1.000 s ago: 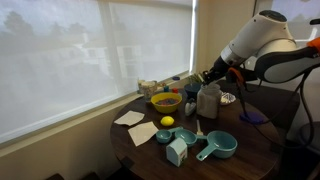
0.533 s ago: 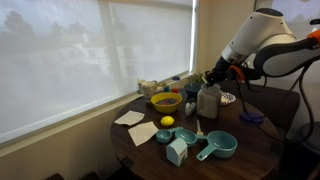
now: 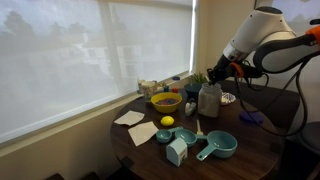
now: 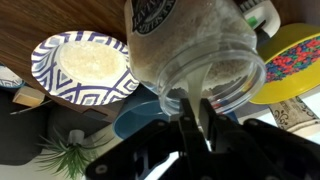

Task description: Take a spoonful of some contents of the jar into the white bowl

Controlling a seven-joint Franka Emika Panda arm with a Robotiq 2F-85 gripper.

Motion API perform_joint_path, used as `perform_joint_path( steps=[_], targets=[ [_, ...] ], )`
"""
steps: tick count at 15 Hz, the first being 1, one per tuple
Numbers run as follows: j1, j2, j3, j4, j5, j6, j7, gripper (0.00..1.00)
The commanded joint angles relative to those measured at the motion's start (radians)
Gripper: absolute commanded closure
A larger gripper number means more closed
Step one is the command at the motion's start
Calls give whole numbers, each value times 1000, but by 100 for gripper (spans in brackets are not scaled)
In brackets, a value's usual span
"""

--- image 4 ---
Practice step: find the small green potted plant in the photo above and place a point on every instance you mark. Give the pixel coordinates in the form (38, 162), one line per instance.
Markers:
(71, 160)

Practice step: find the dark blue bowl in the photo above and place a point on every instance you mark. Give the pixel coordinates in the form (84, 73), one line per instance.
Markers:
(140, 116)

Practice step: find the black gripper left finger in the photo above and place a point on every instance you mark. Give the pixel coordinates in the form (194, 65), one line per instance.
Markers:
(166, 153)

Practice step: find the blue patterned paper bowl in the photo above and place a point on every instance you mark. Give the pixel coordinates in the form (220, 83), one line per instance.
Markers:
(8, 79)

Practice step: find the white tape dispenser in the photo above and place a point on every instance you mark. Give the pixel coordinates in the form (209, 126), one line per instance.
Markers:
(266, 20)

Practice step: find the patterned paper cup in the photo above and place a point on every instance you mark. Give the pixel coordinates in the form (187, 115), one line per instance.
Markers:
(293, 113)

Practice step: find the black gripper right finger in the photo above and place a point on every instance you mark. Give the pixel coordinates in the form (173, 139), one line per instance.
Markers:
(260, 150)

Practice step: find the yellow bowl with colourful candies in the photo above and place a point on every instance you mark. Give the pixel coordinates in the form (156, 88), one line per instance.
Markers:
(286, 86)

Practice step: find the clear plastic jar with grains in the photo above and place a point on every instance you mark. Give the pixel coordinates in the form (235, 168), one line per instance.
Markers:
(173, 50)

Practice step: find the white bowl with blue pattern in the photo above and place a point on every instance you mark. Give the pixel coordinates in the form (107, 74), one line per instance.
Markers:
(86, 63)

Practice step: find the small tan box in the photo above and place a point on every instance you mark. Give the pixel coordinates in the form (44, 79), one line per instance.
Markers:
(28, 96)

